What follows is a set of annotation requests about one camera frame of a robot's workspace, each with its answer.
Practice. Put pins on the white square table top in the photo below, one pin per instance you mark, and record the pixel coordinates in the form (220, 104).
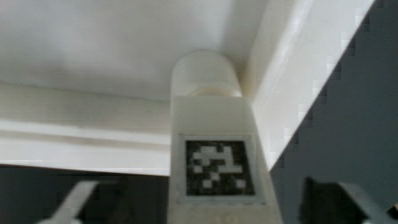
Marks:
(88, 55)

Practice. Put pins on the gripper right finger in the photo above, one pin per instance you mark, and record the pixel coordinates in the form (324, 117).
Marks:
(339, 204)

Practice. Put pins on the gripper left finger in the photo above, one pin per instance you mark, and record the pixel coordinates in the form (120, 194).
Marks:
(67, 213)

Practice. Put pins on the white table leg front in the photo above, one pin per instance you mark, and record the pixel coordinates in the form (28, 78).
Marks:
(221, 189)

